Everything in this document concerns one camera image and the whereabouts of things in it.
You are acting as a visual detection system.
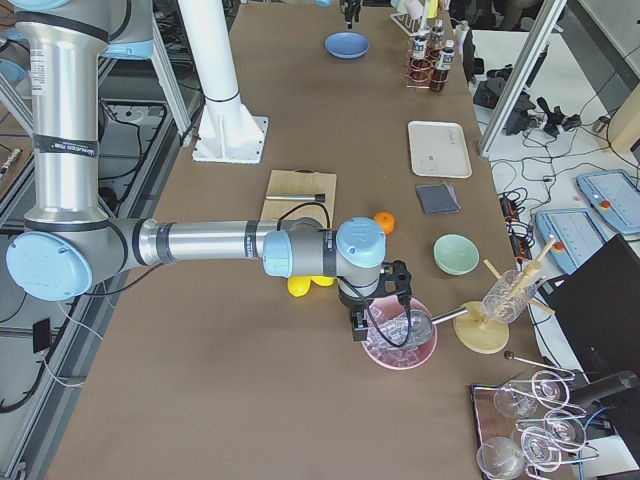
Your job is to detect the yellow lemon near bowl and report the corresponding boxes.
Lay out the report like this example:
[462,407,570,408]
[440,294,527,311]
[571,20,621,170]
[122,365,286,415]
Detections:
[287,276,311,298]

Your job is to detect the cream rabbit tray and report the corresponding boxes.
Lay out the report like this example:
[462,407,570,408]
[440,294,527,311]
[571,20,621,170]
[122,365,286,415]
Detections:
[408,120,472,179]

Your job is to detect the blue teach pendant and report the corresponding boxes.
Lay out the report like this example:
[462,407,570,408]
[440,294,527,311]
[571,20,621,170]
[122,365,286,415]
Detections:
[535,208,610,274]
[576,169,639,235]

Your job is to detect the wine glass rack tray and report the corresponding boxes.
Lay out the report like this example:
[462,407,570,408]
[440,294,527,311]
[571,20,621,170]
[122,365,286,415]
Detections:
[476,351,600,479]

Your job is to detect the steel muddler black tip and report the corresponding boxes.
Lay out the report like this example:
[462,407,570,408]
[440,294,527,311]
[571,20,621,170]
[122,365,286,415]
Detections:
[265,193,326,203]

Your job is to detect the dark drink bottle front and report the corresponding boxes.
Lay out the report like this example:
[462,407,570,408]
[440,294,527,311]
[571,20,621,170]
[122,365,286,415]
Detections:
[430,40,455,92]

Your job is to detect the dark drink bottle middle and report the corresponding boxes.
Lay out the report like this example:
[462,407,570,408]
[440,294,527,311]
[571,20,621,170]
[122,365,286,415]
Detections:
[408,29,429,85]

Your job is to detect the blue teach pendant near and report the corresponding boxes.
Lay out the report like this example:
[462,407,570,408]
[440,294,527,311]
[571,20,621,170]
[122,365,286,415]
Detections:
[535,208,610,274]

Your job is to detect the dark drink bottle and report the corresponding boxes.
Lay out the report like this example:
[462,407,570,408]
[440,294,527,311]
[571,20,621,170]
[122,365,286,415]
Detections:
[408,29,429,85]
[429,19,444,58]
[430,40,455,92]

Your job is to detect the copper wire bottle rack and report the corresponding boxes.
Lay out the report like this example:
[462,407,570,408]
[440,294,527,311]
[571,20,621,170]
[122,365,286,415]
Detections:
[405,28,454,92]

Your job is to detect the blue round plate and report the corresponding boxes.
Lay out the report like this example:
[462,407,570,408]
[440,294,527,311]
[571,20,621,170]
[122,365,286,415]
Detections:
[324,31,370,60]

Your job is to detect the black monitor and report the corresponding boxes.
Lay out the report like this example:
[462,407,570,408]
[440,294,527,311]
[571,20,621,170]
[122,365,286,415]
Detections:
[539,234,639,374]

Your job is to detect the orange mandarin fruit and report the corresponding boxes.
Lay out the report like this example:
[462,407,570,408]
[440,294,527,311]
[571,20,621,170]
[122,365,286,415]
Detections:
[373,211,396,235]

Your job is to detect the yellow lemon far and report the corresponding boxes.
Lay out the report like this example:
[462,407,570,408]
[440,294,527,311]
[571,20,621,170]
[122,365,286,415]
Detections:
[310,276,335,287]

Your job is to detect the wooden cup stand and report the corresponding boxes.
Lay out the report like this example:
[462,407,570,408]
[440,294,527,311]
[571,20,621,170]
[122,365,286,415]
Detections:
[453,239,555,354]

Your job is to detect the mint green bowl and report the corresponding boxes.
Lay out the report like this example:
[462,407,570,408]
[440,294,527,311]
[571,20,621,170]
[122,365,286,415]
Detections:
[433,234,480,276]

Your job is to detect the clear glass mug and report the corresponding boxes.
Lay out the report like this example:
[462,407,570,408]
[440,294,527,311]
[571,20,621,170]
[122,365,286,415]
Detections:
[482,270,536,324]

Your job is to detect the wooden cutting board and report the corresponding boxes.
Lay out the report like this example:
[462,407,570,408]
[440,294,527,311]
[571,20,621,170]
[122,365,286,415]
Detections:
[261,170,337,223]

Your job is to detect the dark drink bottle back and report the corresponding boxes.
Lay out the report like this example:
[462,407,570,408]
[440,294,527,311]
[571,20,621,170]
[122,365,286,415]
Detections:
[429,19,444,58]

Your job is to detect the grey folded cloth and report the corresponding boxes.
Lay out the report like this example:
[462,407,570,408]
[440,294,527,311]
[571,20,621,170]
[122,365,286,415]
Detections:
[416,182,460,215]

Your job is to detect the metal ice scoop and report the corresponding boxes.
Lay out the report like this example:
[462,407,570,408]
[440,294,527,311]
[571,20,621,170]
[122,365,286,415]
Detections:
[381,307,468,348]

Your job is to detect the blue teach pendant far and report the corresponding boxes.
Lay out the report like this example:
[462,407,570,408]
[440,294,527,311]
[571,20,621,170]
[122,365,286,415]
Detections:
[576,169,639,235]

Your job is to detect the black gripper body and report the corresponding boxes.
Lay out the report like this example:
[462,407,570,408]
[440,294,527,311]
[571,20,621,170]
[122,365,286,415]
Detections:
[338,260,412,342]
[340,0,361,15]

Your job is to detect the white wire dish rack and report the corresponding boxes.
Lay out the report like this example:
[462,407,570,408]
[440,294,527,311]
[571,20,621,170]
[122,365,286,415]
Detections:
[390,0,440,36]

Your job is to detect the pink ice bowl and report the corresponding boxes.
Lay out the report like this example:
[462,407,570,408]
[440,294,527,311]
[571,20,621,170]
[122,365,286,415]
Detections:
[360,298,439,371]

